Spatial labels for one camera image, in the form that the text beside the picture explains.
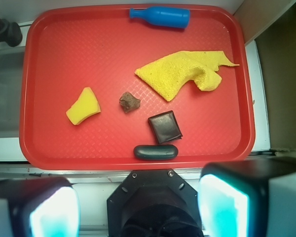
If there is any blue plastic bottle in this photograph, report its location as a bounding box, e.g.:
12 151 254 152
129 6 190 29

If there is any dark brown leather wallet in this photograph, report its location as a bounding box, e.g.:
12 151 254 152
148 111 183 144

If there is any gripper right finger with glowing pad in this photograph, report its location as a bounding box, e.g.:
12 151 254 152
197 157 296 237

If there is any steel sink basin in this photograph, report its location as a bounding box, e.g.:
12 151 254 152
0 50 24 138

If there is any small brown rock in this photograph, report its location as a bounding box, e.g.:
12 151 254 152
119 92 141 113

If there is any black octagonal mount plate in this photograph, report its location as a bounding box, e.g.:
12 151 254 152
107 169 204 237

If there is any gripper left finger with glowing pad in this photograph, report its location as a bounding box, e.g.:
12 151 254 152
0 177 80 237

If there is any yellow sponge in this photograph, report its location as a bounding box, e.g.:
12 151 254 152
66 87 101 125

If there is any yellow microfiber cloth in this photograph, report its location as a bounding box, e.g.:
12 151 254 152
135 51 238 102

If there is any dark green oblong case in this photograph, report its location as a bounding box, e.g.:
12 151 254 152
133 145 179 161

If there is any black faucet handle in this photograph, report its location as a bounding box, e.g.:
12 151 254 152
0 18 23 47

